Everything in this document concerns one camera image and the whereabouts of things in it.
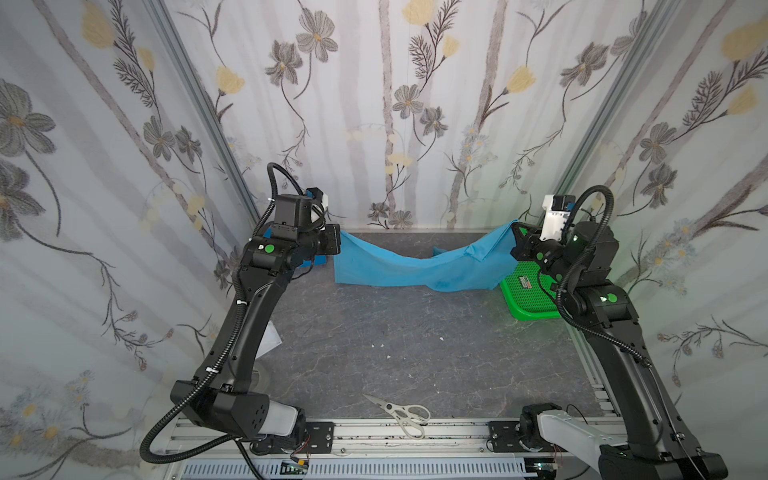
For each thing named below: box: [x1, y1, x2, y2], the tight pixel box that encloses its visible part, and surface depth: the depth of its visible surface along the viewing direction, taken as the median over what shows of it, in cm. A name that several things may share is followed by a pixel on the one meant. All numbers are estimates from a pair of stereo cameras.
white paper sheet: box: [255, 320, 283, 360], surface depth 92 cm
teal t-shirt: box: [333, 220, 519, 292], surface depth 78 cm
